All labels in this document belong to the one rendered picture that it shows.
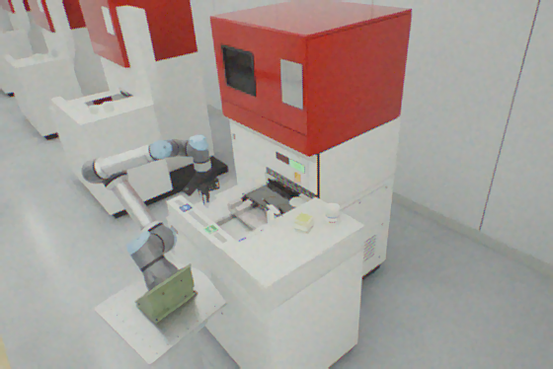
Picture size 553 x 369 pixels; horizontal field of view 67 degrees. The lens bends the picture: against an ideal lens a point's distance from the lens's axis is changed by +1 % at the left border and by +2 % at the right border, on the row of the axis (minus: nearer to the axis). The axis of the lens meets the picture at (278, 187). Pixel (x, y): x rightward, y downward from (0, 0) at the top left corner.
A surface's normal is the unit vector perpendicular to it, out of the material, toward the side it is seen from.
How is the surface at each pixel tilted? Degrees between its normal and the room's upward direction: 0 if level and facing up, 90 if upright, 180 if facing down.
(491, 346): 0
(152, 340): 0
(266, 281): 0
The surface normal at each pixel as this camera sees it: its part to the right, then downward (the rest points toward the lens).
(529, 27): -0.77, 0.37
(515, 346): -0.05, -0.85
